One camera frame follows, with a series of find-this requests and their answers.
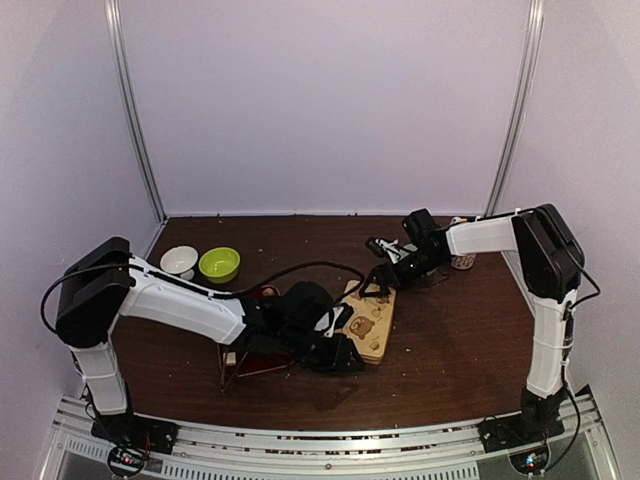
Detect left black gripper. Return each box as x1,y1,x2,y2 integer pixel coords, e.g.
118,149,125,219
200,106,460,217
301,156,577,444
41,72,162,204
279,324,367,374

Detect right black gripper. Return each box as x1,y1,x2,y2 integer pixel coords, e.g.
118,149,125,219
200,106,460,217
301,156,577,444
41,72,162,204
360,247,446,296

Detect bear printed tin lid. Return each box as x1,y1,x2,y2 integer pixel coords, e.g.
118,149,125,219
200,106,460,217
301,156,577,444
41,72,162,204
339,289,396,351

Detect metal tongs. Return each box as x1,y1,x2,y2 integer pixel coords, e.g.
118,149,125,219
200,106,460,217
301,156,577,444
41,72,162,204
214,344,281,396

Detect tin box with paper cups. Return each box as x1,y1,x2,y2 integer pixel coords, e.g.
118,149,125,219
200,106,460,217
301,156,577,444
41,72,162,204
359,322,393,365

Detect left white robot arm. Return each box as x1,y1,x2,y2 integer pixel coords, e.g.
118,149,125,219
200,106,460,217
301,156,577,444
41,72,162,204
50,237,365,444

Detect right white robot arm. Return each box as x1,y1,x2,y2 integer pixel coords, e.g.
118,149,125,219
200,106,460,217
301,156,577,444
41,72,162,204
365,204,585,442

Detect patterned mug orange inside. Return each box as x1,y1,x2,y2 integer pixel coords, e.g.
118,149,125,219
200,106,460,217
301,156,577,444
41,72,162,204
450,216,477,271

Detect red lacquer tray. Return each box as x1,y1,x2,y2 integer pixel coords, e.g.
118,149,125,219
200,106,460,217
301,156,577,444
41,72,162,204
214,285,300,379

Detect lime green bowl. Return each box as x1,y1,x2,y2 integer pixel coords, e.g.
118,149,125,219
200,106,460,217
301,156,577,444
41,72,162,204
198,247,241,284

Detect white and navy bowl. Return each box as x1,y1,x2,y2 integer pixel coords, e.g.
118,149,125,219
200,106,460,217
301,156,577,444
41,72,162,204
160,245,199,281

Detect right circuit board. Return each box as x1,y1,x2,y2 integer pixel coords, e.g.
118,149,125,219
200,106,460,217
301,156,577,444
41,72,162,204
509,450,550,475

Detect circuit board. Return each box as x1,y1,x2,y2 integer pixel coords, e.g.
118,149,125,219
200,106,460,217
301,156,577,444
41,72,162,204
509,450,550,475
106,446,147,477

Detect left circuit board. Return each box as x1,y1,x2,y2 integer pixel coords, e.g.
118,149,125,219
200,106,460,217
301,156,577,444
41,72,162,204
106,446,147,477

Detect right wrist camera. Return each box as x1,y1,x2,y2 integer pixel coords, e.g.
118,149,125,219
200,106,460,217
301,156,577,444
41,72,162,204
365,237,417,264

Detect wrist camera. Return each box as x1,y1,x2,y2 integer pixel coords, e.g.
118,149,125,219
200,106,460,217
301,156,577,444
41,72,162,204
314,303,354,338
365,237,417,264

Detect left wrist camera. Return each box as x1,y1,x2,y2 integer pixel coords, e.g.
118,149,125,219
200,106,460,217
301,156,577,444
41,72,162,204
314,303,354,338

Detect front aluminium rail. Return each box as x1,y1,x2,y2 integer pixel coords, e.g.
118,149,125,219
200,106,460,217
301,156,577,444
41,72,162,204
47,394,616,480

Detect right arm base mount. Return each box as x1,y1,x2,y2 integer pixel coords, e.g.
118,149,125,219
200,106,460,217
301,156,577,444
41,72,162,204
478,387,567,453

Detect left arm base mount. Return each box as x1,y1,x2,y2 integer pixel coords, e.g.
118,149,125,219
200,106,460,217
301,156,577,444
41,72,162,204
89,401,179,455

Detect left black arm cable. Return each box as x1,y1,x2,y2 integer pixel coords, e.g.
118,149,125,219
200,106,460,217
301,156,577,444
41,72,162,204
42,259,366,334

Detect right aluminium frame post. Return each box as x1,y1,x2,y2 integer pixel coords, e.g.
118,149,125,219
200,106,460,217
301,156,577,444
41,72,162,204
484,0,545,216

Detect aluminium frame post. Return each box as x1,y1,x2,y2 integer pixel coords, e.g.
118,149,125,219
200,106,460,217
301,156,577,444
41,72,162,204
104,0,167,223
484,0,545,216

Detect left aluminium frame post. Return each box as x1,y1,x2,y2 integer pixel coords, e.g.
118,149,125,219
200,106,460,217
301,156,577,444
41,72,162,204
104,0,167,223

